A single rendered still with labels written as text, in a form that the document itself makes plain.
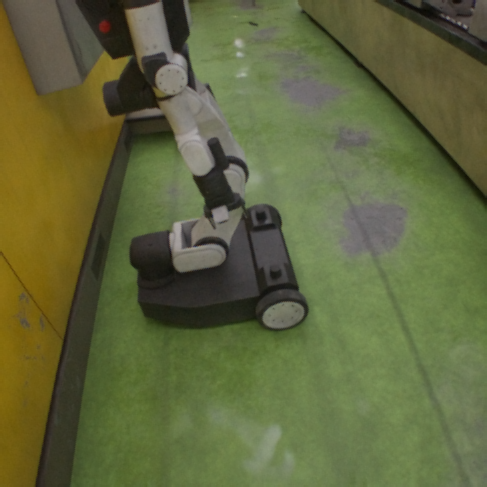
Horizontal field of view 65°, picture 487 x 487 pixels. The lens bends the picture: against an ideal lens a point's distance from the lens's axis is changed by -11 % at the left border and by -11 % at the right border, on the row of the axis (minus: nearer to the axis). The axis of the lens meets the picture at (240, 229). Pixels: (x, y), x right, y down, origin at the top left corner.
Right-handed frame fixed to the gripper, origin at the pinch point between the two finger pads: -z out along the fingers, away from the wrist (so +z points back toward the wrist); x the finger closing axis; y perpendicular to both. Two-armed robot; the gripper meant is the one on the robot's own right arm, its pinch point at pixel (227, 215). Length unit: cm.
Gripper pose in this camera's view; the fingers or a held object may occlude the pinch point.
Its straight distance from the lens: 132.0
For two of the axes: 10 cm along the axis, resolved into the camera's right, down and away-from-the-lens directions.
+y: -1.2, -6.4, 7.6
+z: -3.3, -7.0, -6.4
